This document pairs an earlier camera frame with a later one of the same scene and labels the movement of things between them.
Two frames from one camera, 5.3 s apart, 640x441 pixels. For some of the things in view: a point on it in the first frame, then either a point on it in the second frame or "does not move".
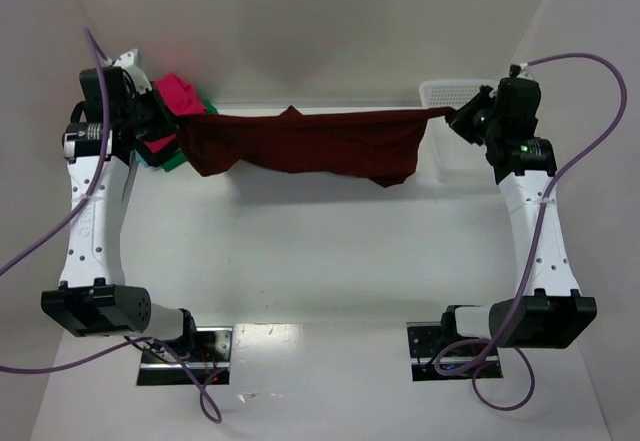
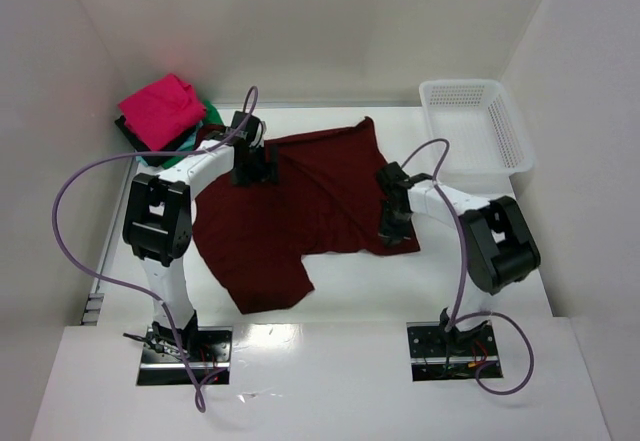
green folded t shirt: x=179 y=160 does not move
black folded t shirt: x=157 y=159 does not move
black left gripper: x=153 y=124 -> x=257 y=170
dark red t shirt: x=379 y=145 -> x=328 y=200
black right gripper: x=470 y=118 -> x=393 y=217
